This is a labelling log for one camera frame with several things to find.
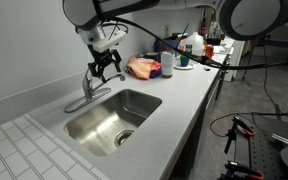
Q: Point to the blue bottle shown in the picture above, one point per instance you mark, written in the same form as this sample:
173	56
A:
157	45

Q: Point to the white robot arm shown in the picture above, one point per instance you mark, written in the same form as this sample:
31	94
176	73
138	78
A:
238	19

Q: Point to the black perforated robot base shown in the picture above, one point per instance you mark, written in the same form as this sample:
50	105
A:
267	151

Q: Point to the stainless steel sink basin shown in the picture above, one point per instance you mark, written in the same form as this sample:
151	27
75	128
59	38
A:
106	126

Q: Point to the black tripod stand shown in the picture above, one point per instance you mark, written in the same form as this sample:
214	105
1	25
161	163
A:
265	41

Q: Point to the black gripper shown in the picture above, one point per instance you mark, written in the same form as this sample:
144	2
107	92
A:
102	60

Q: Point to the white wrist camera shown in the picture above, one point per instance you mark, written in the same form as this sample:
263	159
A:
108	42

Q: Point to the white plate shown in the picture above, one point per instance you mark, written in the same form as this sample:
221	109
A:
180	67

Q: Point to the black orange clamp lower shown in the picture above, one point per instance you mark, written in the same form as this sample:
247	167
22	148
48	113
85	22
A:
237	171

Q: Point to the white plastic jug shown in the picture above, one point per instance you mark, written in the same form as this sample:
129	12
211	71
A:
194	44

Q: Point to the blue cloth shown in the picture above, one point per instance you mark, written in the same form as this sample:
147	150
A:
155	73

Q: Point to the orange can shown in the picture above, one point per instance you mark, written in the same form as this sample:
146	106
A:
209	51

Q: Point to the chrome sink faucet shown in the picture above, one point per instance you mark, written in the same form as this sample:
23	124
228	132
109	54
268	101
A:
91	93

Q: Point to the white cylindrical container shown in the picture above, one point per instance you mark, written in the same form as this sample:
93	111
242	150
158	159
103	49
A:
167	64

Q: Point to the green cup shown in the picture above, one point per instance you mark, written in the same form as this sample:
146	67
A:
184	60

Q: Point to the black orange clamp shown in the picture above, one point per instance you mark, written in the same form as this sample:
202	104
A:
237	171
238	125

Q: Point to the black orange clamp upper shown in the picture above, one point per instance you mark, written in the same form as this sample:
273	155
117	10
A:
238	125

